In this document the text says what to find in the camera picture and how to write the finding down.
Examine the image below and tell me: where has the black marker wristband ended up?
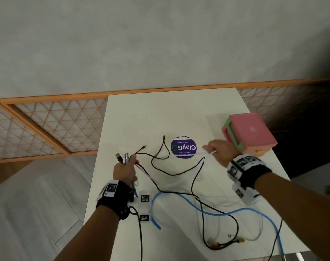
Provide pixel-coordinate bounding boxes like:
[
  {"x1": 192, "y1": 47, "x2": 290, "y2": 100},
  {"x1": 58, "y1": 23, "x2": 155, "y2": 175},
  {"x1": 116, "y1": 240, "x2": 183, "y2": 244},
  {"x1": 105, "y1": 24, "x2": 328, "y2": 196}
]
[
  {"x1": 227, "y1": 154, "x2": 273, "y2": 191},
  {"x1": 96, "y1": 179, "x2": 134, "y2": 220}
]

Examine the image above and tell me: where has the round purple sticker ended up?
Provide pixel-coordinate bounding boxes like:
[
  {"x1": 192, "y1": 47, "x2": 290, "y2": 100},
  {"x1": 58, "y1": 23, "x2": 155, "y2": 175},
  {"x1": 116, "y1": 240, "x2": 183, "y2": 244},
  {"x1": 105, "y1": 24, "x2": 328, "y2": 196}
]
[{"x1": 170, "y1": 136, "x2": 198, "y2": 159}]

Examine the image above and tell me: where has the person's right forearm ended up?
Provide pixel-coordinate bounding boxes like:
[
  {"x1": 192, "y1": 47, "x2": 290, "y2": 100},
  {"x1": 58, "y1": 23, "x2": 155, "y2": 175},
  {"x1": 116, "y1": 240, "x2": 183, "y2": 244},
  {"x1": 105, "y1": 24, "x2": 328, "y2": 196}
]
[{"x1": 253, "y1": 172, "x2": 330, "y2": 261}]

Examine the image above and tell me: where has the person's left hand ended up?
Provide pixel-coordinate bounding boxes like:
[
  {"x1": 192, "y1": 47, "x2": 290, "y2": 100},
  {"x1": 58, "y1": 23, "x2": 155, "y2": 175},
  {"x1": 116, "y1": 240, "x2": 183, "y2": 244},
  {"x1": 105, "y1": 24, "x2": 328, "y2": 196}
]
[{"x1": 113, "y1": 156, "x2": 140, "y2": 188}]

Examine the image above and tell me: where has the black camera cable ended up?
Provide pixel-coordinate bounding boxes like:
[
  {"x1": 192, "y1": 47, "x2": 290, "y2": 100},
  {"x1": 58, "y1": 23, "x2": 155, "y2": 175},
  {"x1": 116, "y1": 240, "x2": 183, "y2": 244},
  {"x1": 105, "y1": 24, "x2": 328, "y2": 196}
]
[
  {"x1": 129, "y1": 206, "x2": 144, "y2": 261},
  {"x1": 268, "y1": 219, "x2": 284, "y2": 261}
]

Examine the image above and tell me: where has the person's left forearm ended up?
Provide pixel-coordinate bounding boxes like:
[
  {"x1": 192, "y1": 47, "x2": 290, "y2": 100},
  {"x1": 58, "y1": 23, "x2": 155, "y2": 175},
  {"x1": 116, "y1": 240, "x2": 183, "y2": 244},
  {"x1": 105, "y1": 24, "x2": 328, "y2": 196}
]
[{"x1": 54, "y1": 205, "x2": 121, "y2": 261}]

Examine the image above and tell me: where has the pink box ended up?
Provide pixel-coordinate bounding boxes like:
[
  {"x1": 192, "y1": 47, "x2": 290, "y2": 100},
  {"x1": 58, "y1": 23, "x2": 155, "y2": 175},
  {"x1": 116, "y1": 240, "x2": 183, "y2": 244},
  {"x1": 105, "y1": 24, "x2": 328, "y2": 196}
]
[{"x1": 221, "y1": 112, "x2": 278, "y2": 157}]

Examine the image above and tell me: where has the person's right hand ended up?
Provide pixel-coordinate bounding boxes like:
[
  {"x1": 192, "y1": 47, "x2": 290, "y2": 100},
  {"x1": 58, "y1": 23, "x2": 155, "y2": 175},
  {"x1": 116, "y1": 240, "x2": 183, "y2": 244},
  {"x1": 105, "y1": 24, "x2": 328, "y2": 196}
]
[{"x1": 202, "y1": 139, "x2": 240, "y2": 168}]

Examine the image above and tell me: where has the white table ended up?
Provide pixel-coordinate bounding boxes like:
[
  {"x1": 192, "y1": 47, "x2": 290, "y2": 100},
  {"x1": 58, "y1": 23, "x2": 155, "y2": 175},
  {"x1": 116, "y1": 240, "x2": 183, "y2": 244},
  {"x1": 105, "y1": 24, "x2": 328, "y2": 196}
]
[{"x1": 83, "y1": 87, "x2": 310, "y2": 261}]

